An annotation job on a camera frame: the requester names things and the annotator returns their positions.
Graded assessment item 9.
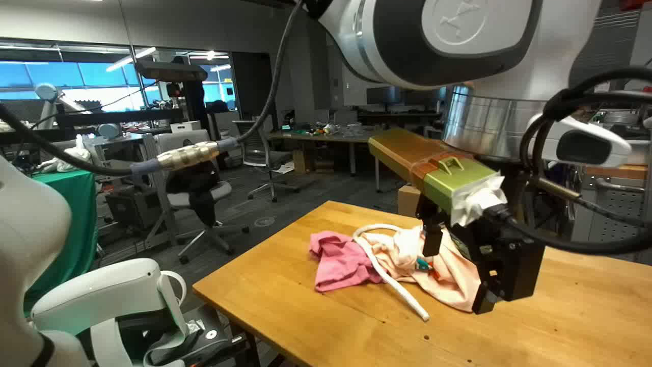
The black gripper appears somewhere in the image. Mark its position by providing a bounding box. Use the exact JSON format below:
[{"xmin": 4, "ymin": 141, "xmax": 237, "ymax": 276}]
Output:
[{"xmin": 416, "ymin": 196, "xmax": 545, "ymax": 315}]

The light pink cloth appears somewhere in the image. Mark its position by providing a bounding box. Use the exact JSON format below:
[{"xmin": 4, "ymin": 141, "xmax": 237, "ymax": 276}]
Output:
[{"xmin": 352, "ymin": 224, "xmax": 481, "ymax": 320}]

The white braided rope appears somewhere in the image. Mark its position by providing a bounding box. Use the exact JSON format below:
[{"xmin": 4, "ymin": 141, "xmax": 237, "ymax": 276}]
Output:
[{"xmin": 350, "ymin": 224, "xmax": 432, "ymax": 322}]

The dark pink cloth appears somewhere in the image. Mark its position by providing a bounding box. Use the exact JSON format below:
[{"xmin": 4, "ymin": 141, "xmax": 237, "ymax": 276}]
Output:
[{"xmin": 310, "ymin": 230, "xmax": 381, "ymax": 295}]

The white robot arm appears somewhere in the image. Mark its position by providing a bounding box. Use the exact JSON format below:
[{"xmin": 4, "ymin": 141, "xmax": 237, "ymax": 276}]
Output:
[{"xmin": 0, "ymin": 0, "xmax": 651, "ymax": 367}]

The grey mesh office chair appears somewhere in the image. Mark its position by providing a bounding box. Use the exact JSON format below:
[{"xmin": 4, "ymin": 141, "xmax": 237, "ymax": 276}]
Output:
[{"xmin": 241, "ymin": 130, "xmax": 297, "ymax": 200}]

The black office chair with bag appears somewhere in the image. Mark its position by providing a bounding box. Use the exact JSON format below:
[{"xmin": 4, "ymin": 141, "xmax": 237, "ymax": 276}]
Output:
[{"xmin": 156, "ymin": 130, "xmax": 232, "ymax": 264}]

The green draped cloth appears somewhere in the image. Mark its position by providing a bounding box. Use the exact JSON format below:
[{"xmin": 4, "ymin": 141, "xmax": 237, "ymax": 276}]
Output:
[{"xmin": 24, "ymin": 172, "xmax": 98, "ymax": 310}]

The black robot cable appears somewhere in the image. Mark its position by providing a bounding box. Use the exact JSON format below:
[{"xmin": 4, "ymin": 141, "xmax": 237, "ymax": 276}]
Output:
[{"xmin": 506, "ymin": 65, "xmax": 652, "ymax": 257}]

